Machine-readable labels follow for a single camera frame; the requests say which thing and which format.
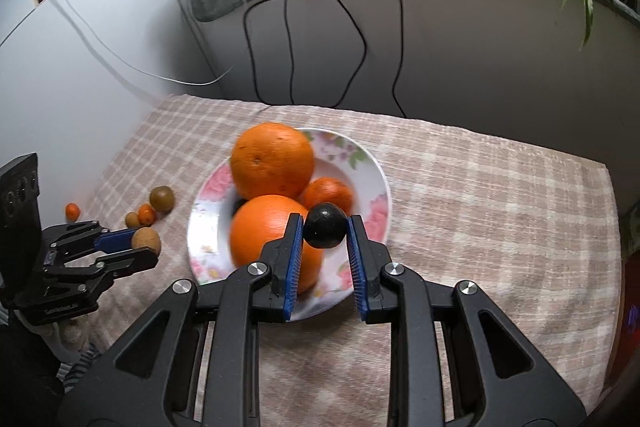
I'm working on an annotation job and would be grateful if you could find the white cable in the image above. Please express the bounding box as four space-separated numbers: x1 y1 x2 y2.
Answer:
37 0 251 86

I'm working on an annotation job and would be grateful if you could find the person's left forearm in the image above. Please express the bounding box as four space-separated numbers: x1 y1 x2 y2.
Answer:
10 309 106 395

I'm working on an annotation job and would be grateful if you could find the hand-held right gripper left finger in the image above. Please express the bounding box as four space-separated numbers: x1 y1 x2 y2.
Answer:
60 213 307 427

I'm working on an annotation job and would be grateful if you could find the green brown round fruit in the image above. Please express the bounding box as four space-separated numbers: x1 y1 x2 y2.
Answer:
150 185 176 212

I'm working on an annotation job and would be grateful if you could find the brown oval fruit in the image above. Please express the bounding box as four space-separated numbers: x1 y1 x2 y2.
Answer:
132 228 162 255

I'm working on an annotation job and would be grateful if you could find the mandarin orange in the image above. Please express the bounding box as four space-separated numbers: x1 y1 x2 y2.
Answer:
298 177 356 218

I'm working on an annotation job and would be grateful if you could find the white refrigerator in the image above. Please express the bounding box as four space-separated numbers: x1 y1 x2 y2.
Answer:
0 0 221 218

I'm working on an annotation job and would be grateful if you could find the floral white plate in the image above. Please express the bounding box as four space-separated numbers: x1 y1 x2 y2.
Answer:
187 127 392 322

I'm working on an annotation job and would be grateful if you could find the large orange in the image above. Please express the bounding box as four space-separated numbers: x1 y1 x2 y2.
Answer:
229 195 325 295
230 122 316 200

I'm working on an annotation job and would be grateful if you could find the black cable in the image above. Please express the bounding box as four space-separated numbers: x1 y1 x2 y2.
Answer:
243 0 326 106
282 0 301 106
391 0 407 118
322 0 368 108

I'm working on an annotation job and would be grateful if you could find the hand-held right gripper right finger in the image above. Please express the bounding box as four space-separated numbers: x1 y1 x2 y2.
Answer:
346 214 587 427

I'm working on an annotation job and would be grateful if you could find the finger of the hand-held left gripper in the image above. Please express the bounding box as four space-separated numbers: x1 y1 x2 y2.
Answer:
44 247 160 281
50 219 137 261

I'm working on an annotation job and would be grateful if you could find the dark purple round fruit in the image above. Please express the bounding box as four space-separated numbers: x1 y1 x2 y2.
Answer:
304 203 348 250

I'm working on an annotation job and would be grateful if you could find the checkered beige tablecloth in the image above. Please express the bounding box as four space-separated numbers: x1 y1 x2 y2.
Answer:
75 94 628 413

